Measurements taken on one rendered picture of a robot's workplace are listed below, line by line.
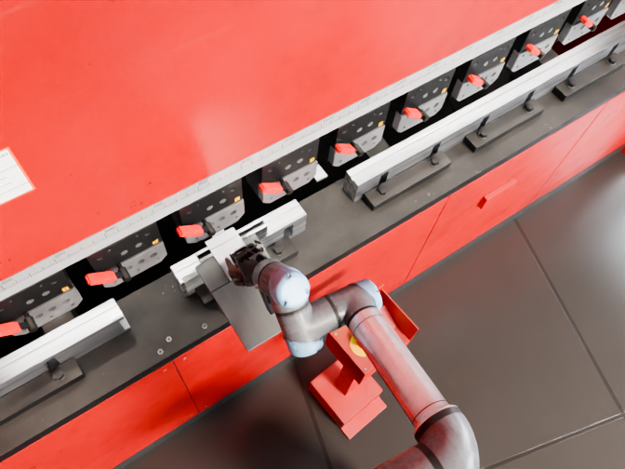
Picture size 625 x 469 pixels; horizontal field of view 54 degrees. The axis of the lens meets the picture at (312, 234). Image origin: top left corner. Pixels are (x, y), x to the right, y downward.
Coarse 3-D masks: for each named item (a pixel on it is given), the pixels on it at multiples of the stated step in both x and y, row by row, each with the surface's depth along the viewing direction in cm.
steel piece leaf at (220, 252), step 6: (234, 240) 159; (240, 240) 159; (222, 246) 158; (228, 246) 158; (234, 246) 158; (240, 246) 159; (216, 252) 157; (222, 252) 157; (228, 252) 157; (216, 258) 156; (222, 258) 157; (228, 258) 157; (222, 264) 156; (228, 276) 154
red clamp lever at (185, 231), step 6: (204, 222) 132; (180, 228) 125; (186, 228) 126; (192, 228) 127; (198, 228) 128; (204, 228) 130; (210, 228) 131; (180, 234) 125; (186, 234) 125; (192, 234) 127; (198, 234) 129; (210, 234) 131
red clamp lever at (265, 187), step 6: (282, 180) 138; (264, 186) 131; (270, 186) 132; (276, 186) 134; (282, 186) 136; (288, 186) 137; (264, 192) 131; (270, 192) 132; (276, 192) 134; (288, 192) 137
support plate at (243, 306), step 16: (208, 272) 155; (208, 288) 153; (224, 288) 153; (240, 288) 153; (224, 304) 151; (240, 304) 151; (256, 304) 152; (240, 320) 150; (256, 320) 150; (272, 320) 150; (240, 336) 148; (256, 336) 148; (272, 336) 148
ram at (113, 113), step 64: (0, 0) 67; (64, 0) 71; (128, 0) 77; (192, 0) 83; (256, 0) 90; (320, 0) 98; (384, 0) 108; (448, 0) 121; (512, 0) 136; (576, 0) 156; (0, 64) 73; (64, 64) 79; (128, 64) 85; (192, 64) 93; (256, 64) 102; (320, 64) 112; (384, 64) 126; (448, 64) 143; (0, 128) 81; (64, 128) 88; (128, 128) 96; (192, 128) 105; (256, 128) 117; (64, 192) 99; (128, 192) 109; (0, 256) 102
